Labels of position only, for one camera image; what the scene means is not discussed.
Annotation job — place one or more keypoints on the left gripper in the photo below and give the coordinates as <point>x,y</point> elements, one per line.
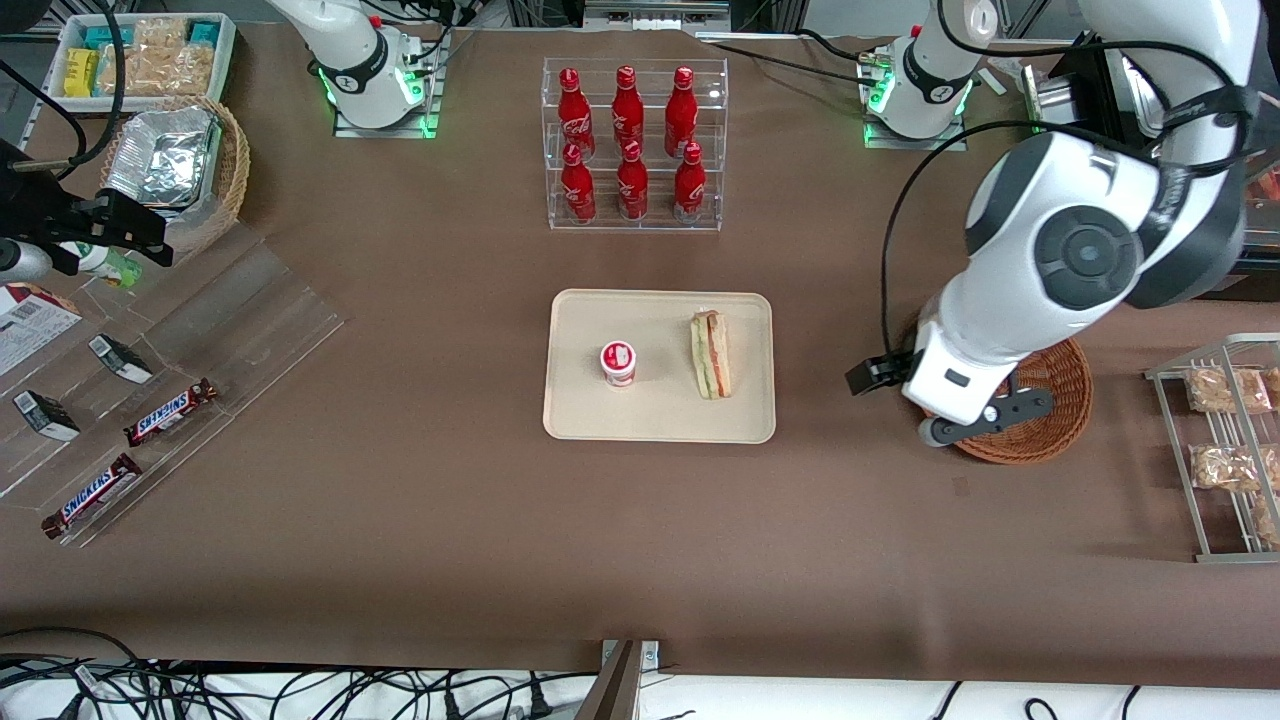
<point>884,370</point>

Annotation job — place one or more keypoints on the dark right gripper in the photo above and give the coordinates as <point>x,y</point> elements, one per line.
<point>35,212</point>

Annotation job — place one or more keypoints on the triangle sandwich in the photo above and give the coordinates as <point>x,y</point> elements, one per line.
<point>711,355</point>

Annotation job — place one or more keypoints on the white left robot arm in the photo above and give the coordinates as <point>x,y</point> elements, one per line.
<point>1030,200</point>

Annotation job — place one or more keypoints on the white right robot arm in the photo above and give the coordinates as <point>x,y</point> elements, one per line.
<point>350,50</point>

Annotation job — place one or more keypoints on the silver foil tray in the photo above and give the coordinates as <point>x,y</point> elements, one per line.
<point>165,155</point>

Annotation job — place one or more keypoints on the tan wicker basket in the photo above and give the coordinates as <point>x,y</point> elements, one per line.
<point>232,170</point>

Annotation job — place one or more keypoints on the round brown wicker basket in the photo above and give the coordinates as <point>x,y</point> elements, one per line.
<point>1065,400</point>

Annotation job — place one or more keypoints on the beige plastic tray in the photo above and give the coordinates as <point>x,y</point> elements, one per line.
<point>660,410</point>

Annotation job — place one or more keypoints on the green white drink cup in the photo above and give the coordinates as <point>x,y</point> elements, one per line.
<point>105,265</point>

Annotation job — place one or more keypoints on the small black white box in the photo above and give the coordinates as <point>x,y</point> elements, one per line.
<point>45,415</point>
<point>120,358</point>

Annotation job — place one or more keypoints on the white carton with barcode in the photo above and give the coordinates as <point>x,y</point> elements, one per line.
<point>30,325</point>

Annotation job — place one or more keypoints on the clear acrylic stepped display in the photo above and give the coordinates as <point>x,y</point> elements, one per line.
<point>250,320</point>

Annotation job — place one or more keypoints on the beige snack bag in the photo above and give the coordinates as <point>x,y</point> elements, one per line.
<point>190,70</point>
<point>130,72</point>
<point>160,33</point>

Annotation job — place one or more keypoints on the yellow snack packet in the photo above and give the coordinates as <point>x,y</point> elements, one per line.
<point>80,72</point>

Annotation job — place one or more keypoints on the brown Snickers bar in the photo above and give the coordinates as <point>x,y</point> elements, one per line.
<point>92,495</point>
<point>170,412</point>

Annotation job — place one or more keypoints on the teal snack packet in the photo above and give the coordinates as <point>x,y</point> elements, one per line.
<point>204,33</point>
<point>105,37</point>

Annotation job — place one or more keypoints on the white plastic bin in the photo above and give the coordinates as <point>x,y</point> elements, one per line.
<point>228,50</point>

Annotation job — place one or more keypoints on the white cup with red lid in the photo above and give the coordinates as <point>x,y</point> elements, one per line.
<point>618,362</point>

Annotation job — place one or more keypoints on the red cola bottle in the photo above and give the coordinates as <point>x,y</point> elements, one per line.
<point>572,110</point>
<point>577,190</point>
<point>681,110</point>
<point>632,188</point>
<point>689,190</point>
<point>627,105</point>

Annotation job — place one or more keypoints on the clear acrylic bottle rack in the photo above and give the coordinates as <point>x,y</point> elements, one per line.
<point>650,215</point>

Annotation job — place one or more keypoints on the brown table cover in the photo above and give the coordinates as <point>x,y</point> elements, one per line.
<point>640,550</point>

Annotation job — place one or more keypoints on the silver metal box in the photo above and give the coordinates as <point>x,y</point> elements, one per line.
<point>1050,100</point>

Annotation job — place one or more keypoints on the clear plastic wrapper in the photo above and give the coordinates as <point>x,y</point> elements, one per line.
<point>1005,70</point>

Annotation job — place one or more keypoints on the clear bag of crackers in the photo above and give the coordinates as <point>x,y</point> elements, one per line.
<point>1268,520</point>
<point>1225,467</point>
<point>1274,385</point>
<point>1225,390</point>

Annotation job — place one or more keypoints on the steel food pan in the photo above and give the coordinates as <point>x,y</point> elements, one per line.
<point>1140,95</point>

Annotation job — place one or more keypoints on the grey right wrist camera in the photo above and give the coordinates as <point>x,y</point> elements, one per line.
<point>20,260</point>

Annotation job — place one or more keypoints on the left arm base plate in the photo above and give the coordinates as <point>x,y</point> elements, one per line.
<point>955,140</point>

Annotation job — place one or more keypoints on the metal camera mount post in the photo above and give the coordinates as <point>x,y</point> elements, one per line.
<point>615,690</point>

